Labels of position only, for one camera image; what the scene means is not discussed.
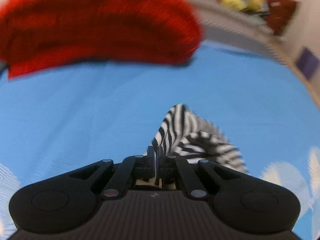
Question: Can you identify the dark red cushion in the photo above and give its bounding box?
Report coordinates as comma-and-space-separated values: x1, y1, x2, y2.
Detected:
264, 0, 299, 36

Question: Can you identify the black white striped hooded sweater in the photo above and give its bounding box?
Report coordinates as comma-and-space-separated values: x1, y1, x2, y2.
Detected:
137, 104, 248, 189

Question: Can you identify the purple box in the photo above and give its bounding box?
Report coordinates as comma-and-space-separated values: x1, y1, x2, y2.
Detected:
296, 47, 319, 80

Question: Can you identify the blue patterned bed sheet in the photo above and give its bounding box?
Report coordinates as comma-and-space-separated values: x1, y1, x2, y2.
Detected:
1, 41, 319, 239

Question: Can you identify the red folded blanket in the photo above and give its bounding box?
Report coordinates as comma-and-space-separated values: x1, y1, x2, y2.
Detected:
1, 0, 202, 78

